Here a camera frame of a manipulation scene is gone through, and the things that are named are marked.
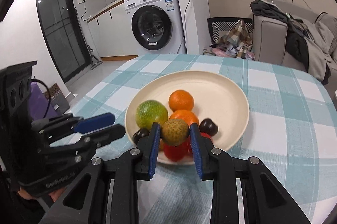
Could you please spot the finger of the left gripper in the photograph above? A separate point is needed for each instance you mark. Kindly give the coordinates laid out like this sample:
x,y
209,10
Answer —
x,y
103,136
94,123

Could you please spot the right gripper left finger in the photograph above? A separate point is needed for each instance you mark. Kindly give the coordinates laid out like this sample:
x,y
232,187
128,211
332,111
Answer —
x,y
106,191

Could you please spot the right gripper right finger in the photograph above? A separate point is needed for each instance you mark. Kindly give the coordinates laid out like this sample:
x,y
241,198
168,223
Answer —
x,y
265,200

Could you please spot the dark plum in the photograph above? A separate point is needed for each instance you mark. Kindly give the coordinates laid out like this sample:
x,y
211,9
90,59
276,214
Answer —
x,y
141,133

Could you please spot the yellow-green guava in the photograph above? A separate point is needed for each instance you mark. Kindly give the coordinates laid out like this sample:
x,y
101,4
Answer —
x,y
149,112

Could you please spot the brown kiwi-like fruit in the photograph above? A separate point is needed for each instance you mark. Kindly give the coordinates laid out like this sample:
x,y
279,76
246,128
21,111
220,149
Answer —
x,y
174,132

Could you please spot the red tomato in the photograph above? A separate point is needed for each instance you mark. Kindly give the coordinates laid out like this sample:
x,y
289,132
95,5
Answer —
x,y
176,153
189,142

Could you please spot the orange mandarin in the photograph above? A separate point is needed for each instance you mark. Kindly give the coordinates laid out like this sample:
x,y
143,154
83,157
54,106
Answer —
x,y
188,116
181,100

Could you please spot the dark plum hidden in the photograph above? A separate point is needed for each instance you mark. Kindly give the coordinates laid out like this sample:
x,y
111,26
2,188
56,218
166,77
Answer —
x,y
209,127

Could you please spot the brown longan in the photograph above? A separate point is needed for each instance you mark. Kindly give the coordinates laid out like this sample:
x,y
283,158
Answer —
x,y
161,145

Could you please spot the person's left hand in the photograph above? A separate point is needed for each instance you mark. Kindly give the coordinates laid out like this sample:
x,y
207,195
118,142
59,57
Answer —
x,y
53,195

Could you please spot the teal checked tablecloth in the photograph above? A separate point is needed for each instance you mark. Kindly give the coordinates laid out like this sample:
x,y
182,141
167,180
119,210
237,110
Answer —
x,y
292,129

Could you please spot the black glass door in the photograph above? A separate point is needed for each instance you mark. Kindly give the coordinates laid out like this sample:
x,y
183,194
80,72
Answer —
x,y
63,37

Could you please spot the white washing machine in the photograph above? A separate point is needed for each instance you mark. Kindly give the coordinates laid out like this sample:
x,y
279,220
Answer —
x,y
156,26

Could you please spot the cream round plate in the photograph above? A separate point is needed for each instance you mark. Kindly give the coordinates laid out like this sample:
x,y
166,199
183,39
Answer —
x,y
215,97

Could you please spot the black patterned chair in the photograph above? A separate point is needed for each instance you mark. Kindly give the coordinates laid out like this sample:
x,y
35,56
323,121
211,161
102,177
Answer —
x,y
230,31

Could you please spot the plaid cloth on chair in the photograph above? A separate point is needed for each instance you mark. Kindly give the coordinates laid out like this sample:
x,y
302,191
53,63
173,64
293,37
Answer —
x,y
230,51

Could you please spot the dark clothes pile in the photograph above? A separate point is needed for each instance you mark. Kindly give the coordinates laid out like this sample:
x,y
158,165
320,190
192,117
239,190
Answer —
x,y
289,28

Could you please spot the grey cushion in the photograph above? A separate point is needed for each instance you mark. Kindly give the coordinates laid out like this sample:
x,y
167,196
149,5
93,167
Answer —
x,y
327,28

